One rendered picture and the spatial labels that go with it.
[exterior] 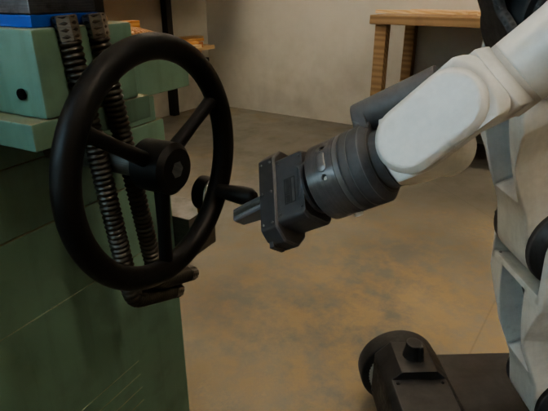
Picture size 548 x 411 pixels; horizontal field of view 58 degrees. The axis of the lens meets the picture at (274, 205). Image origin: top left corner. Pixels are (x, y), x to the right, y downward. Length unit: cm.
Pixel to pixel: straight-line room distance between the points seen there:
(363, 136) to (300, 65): 368
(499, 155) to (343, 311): 97
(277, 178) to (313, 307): 118
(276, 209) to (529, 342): 59
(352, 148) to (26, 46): 34
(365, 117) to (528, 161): 35
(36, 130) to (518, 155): 63
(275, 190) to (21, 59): 30
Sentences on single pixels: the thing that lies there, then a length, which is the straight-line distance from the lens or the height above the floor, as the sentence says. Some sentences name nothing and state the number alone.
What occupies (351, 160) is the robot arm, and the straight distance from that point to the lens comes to 51.
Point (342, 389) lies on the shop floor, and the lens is 145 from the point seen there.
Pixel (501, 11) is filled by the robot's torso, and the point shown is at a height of 97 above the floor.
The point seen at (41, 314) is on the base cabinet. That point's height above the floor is 59.
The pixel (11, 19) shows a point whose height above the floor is 97.
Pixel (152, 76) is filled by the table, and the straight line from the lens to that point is 83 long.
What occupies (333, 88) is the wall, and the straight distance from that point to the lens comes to 408.
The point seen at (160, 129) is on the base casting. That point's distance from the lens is 85.
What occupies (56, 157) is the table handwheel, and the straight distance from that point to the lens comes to 48.
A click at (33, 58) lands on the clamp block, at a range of 57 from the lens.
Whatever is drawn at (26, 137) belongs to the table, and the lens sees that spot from 58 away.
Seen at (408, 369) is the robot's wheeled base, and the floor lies 21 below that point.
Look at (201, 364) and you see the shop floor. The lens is 153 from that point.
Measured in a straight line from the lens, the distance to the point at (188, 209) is 94.
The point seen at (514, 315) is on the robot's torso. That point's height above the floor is 42.
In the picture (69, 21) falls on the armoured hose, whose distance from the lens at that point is 57.
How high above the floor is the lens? 100
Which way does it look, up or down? 24 degrees down
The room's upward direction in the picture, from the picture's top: straight up
